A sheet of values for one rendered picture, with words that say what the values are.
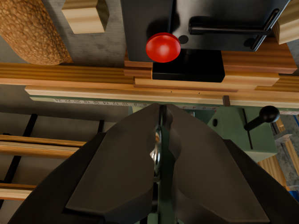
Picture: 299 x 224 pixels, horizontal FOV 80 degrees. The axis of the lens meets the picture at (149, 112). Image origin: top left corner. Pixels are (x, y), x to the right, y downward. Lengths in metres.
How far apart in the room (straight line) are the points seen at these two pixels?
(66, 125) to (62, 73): 2.59
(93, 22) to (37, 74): 0.19
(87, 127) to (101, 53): 2.54
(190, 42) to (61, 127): 2.85
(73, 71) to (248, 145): 0.33
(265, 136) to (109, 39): 0.28
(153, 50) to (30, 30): 0.21
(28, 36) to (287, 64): 0.37
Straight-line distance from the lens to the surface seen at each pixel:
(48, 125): 3.06
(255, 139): 0.28
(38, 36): 0.33
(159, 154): 0.37
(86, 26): 0.27
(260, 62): 0.30
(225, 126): 0.27
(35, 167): 2.90
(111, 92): 0.36
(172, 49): 0.16
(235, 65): 0.28
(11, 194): 2.42
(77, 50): 0.37
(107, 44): 0.34
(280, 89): 0.41
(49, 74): 0.40
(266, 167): 1.97
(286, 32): 0.30
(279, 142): 1.32
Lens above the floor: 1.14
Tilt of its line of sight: 28 degrees down
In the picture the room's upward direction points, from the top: 176 degrees counter-clockwise
